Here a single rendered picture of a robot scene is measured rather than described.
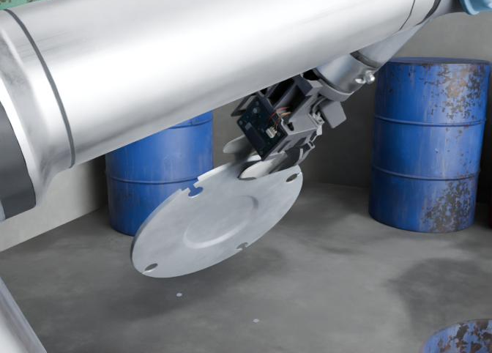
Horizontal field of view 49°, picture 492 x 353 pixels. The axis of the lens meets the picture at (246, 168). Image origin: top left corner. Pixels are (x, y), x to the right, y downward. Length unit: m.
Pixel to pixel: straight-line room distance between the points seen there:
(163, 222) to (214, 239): 0.16
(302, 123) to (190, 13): 0.39
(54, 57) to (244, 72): 0.09
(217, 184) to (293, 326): 1.40
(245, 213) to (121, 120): 0.63
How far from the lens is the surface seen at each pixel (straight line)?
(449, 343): 1.23
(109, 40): 0.24
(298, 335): 2.03
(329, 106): 0.64
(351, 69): 0.58
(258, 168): 0.69
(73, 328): 2.16
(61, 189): 3.14
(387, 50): 0.57
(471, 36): 3.53
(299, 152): 0.67
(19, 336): 0.43
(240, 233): 0.90
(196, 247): 0.87
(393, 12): 0.35
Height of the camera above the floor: 1.07
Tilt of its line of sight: 15 degrees down
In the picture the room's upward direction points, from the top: straight up
